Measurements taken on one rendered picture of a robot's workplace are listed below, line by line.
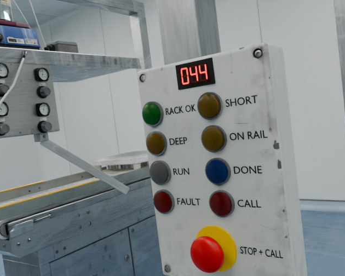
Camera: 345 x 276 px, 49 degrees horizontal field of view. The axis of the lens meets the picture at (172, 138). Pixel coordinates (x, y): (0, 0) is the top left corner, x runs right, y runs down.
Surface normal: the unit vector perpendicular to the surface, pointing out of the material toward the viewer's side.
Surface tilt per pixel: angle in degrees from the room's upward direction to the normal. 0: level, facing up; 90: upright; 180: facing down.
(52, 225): 90
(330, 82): 90
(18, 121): 90
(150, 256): 90
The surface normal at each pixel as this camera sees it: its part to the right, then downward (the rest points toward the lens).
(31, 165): 0.79, -0.07
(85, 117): -0.60, 0.12
